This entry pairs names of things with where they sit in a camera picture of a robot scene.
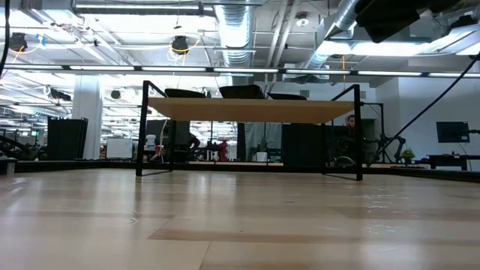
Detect black square mini plate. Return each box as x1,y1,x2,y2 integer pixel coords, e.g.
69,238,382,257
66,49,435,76
218,84,266,100

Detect black teardrop mini plate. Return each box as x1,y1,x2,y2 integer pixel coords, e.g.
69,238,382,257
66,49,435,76
266,92,308,101

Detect black leaf-shaped mini plate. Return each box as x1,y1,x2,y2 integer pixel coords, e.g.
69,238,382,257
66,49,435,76
163,88,207,99

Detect person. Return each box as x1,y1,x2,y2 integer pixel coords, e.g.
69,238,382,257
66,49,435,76
218,139,230,162
335,114,371,167
186,131,202,153

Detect wooden riser shelf black legs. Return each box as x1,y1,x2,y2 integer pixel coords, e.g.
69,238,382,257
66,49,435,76
135,79,364,182

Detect plant in white pot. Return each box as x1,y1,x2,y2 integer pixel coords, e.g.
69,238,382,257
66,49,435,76
256,139,269,163

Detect black cabinet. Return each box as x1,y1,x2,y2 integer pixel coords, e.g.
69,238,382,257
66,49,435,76
281,123,327,166

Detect long ceiling light strip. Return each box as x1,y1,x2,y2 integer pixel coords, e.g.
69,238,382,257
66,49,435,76
0,64,480,78

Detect black ceiling device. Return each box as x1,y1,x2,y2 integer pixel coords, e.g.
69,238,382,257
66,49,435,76
9,32,28,52
171,35,190,56

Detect whiteboard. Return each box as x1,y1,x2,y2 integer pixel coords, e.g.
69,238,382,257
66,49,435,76
106,137,134,160

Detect black partition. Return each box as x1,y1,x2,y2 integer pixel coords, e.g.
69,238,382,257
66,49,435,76
46,117,89,161

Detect black side table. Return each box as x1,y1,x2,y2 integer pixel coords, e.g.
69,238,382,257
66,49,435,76
427,153,480,172

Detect black monitor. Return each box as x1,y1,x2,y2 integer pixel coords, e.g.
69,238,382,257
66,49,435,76
436,121,471,144

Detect silver ventilation duct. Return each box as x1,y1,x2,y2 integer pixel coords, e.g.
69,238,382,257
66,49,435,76
299,0,363,71
214,0,260,68

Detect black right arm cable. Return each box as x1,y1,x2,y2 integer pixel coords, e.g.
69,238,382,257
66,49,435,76
368,52,480,167

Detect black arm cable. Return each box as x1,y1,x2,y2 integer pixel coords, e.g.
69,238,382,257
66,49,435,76
368,52,480,167
0,0,11,76

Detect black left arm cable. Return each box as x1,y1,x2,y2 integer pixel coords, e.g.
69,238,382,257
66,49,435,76
0,0,11,76

